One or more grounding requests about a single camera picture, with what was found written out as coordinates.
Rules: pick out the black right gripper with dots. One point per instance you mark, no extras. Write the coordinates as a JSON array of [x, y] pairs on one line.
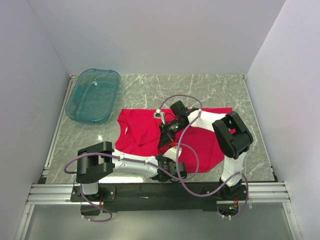
[[166, 136]]

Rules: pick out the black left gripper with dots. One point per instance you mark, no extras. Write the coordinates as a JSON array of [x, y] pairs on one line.
[[169, 160]]

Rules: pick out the red t shirt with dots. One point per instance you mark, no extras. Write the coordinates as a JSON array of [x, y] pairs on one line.
[[140, 135]]

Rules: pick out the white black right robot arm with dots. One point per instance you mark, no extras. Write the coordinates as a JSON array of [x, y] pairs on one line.
[[233, 137]]

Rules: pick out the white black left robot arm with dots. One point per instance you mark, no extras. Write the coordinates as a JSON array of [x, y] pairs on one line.
[[101, 160]]

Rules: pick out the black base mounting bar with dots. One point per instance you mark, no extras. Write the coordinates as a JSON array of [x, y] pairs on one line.
[[119, 197]]

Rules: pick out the teal translucent plastic bin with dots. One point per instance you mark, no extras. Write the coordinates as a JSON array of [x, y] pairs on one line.
[[93, 96]]

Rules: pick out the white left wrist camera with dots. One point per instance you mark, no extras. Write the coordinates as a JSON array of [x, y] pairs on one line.
[[172, 151]]

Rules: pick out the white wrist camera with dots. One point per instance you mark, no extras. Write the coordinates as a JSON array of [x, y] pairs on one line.
[[159, 114], [172, 151]]

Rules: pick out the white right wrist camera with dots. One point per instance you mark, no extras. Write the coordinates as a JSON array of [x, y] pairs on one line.
[[159, 114]]

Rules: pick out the aluminium left side rail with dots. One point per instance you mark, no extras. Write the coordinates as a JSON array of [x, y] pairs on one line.
[[52, 147]]

